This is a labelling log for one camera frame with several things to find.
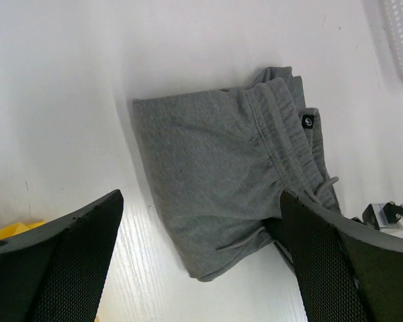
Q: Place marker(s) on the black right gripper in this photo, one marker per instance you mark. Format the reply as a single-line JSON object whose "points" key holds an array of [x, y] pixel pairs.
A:
{"points": [[383, 216]]}

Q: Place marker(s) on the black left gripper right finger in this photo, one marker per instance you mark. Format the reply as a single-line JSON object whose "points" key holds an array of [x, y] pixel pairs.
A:
{"points": [[346, 271]]}

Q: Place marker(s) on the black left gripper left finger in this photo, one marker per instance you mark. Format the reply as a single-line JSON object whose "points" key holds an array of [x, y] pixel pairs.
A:
{"points": [[57, 271]]}

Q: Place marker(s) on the yellow shorts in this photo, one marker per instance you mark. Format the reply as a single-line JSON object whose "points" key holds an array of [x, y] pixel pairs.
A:
{"points": [[18, 228]]}

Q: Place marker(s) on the grey shorts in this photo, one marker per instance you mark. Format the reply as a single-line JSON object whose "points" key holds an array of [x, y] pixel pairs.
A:
{"points": [[217, 162]]}

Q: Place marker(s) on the white plastic basket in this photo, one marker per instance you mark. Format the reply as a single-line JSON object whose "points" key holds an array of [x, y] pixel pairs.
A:
{"points": [[392, 22]]}

